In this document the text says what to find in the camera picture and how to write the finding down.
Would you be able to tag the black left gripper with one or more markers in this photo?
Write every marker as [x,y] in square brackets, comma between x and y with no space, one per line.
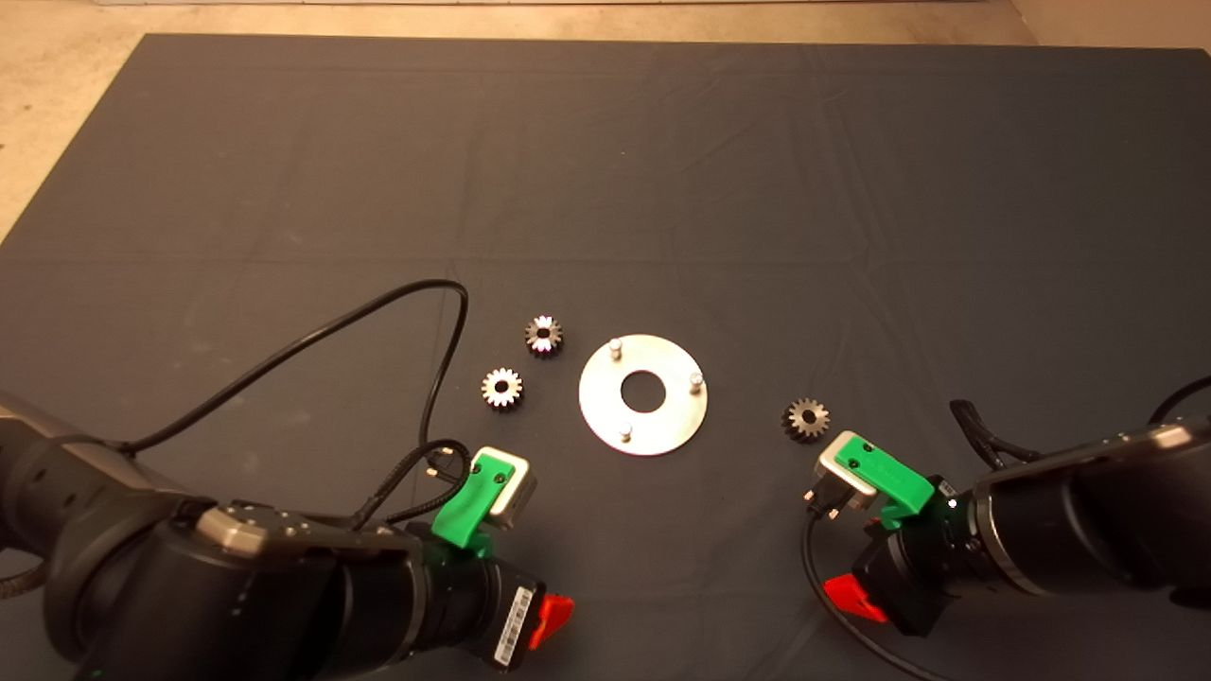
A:
[473,610]

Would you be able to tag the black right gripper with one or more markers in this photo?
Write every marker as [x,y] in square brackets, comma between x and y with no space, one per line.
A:
[922,567]

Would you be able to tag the small steel planetary gear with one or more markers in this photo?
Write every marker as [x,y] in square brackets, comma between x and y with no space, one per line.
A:
[501,376]
[806,409]
[544,326]

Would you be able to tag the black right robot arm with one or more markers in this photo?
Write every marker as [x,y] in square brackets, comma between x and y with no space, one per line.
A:
[1097,511]

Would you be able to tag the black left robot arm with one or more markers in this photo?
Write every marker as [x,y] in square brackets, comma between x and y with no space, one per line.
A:
[189,586]

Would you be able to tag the round steel carrier plate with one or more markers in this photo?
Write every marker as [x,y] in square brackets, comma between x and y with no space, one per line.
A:
[662,426]

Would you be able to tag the dark grey table cloth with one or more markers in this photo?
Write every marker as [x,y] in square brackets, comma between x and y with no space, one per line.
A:
[662,189]

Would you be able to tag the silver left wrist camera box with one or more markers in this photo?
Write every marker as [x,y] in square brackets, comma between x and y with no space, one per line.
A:
[517,497]

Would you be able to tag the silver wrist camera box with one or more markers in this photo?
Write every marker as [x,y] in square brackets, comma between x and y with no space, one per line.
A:
[517,497]
[837,471]

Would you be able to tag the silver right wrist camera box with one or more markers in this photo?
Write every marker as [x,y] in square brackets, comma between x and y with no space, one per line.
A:
[837,471]

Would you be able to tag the green right camera mount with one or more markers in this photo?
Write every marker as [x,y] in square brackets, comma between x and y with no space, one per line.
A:
[889,473]

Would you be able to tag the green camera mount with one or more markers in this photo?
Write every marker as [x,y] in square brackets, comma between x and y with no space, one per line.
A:
[889,473]
[473,501]

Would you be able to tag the green left camera mount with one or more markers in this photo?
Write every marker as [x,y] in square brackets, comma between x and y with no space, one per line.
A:
[473,501]

